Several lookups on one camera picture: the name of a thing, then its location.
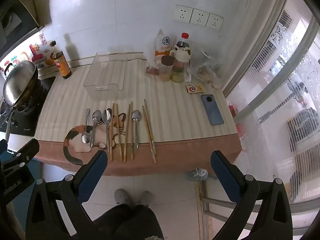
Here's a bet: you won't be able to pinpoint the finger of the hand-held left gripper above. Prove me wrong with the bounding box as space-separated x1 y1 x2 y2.
7 138 40 171

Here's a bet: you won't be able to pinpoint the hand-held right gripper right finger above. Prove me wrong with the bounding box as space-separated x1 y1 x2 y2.
210 150 293 240

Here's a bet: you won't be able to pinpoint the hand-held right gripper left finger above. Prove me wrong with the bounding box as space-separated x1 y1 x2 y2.
25 150 109 240

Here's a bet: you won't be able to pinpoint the metal spoon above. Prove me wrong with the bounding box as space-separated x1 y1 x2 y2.
102 109 112 152
89 109 102 148
81 108 92 144
132 110 142 150

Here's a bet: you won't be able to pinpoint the wooden chopstick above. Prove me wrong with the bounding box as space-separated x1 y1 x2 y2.
143 99 157 155
110 103 115 161
142 105 157 164
123 104 131 163
115 103 123 162
130 102 134 160

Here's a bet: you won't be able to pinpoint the clear ribbed plastic container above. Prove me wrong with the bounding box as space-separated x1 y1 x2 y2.
84 52 128 92

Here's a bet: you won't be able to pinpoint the white stove stand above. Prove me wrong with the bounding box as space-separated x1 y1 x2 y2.
6 130 38 154

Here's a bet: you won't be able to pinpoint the black glass gas stove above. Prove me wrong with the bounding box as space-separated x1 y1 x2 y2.
0 76 57 137

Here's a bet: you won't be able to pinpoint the knitted calico cat mat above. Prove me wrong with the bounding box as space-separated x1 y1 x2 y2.
63 114 125 166

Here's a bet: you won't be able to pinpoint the grey slipper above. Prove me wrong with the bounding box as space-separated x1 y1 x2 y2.
114 189 130 205
137 191 154 207

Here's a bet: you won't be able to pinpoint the person's legs in black pants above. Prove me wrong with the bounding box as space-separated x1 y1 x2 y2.
94 204 164 240

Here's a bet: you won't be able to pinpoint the red plastic bag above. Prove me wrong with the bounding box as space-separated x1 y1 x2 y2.
229 102 247 140

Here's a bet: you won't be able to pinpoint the blue smartphone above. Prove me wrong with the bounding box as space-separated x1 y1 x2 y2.
201 94 224 126

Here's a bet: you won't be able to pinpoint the metal wok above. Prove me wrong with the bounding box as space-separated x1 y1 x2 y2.
2 59 40 143

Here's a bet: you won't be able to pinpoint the striped beige tablecloth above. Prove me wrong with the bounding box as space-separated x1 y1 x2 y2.
34 52 243 177

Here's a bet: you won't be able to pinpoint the sliding glass door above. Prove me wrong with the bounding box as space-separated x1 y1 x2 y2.
222 0 320 230

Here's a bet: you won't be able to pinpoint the dark soy sauce bottle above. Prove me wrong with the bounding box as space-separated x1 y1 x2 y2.
49 41 72 80

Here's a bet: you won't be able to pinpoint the crumpled clear plastic bags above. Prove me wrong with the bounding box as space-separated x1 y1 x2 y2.
186 50 223 89

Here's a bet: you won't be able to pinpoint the brown lid clear jar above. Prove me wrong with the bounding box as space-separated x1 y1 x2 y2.
160 55 175 82

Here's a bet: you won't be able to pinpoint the black range hood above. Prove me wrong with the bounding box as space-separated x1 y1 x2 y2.
0 0 45 63

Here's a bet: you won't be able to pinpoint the red cap dark bottle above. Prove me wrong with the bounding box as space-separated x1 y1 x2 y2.
174 32 190 55

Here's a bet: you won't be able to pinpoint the white and orange salt bag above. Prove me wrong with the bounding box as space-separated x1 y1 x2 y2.
154 29 175 58

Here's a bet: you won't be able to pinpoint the metal table frame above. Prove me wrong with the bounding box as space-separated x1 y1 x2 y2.
196 180 240 240

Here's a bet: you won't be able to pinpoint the colourful wall sticker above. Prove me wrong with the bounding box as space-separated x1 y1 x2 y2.
0 32 60 80

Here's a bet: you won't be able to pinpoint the white wall socket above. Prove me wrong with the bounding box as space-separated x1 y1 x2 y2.
173 5 193 22
205 13 224 30
190 9 210 26

